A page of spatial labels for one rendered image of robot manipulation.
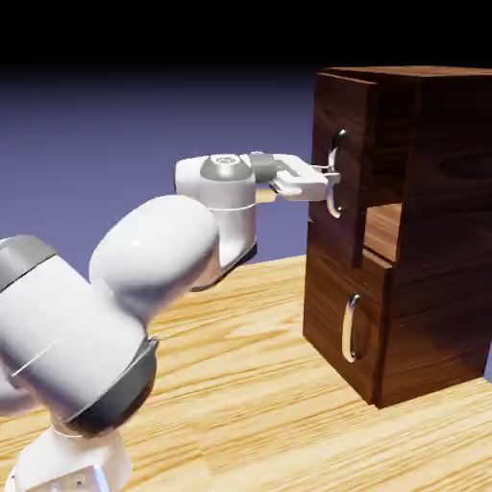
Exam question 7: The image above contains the dark wood cabinet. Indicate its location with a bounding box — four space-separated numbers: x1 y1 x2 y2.
302 65 492 410

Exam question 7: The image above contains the dark wood drawer front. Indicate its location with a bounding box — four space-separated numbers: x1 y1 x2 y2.
302 242 394 406

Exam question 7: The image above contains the dark wood door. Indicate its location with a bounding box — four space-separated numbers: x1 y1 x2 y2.
306 71 380 270

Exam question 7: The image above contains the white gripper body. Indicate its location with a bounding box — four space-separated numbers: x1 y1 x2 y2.
271 153 331 203

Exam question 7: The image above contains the curved silver handle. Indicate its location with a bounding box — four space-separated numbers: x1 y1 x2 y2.
340 293 364 365
325 129 349 220

